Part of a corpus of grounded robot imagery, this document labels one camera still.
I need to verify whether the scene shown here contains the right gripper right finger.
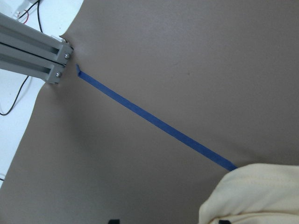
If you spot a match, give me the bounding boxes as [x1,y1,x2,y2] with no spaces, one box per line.
[218,220,229,224]

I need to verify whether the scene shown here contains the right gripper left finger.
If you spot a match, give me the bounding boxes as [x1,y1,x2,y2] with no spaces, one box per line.
[109,219,120,224]

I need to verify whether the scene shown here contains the cream long-sleeve graphic shirt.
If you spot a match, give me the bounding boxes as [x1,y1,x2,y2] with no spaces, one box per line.
[199,163,299,224]

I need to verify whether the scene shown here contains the aluminium frame post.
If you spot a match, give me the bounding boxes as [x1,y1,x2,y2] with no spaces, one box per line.
[0,14,73,84]

